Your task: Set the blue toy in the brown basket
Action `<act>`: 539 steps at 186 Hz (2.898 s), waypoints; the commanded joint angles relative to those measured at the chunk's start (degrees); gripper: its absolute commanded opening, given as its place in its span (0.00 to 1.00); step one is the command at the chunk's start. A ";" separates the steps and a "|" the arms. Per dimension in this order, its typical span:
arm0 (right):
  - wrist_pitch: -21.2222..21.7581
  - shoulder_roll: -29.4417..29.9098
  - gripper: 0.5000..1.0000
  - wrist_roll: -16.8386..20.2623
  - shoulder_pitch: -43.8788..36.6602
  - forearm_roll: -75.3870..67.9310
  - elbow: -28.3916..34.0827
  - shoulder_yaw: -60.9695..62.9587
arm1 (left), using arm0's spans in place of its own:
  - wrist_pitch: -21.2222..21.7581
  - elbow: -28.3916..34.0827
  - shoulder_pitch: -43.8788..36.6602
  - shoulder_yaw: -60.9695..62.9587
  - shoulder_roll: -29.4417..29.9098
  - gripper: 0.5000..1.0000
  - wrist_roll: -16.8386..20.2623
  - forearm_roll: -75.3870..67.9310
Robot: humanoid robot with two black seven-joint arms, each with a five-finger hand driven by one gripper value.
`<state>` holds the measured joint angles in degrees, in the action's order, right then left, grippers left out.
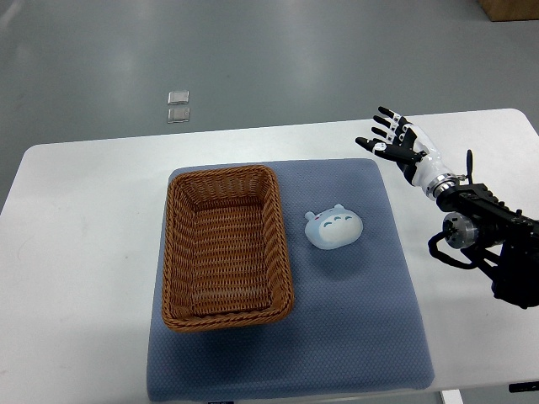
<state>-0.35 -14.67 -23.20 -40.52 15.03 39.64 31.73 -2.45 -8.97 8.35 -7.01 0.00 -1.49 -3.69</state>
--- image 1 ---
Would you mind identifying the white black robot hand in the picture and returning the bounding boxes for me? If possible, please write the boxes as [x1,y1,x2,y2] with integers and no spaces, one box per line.
[355,106,460,199]

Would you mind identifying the light blue plush toy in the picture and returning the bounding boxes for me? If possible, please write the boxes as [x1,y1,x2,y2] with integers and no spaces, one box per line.
[304,204,364,250]

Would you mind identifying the brown cardboard box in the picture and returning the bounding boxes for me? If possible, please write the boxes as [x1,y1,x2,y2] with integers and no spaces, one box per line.
[478,0,538,22]

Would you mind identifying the black table edge clamp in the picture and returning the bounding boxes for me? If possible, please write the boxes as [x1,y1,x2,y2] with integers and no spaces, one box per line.
[509,383,539,394]

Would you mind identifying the brown wicker basket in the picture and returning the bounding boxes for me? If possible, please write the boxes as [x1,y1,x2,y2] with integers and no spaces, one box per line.
[162,165,294,332]

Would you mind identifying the blue quilted mat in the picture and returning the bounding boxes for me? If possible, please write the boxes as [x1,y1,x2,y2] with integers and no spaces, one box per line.
[147,158,434,401]

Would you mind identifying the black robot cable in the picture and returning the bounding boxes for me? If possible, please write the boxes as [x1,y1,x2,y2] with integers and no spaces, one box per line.
[457,149,476,184]

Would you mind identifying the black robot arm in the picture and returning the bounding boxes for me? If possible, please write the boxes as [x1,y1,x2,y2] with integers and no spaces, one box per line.
[428,183,538,309]

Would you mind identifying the upper clear floor plate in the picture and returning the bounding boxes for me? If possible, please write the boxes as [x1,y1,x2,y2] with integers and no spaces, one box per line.
[167,90,189,105]

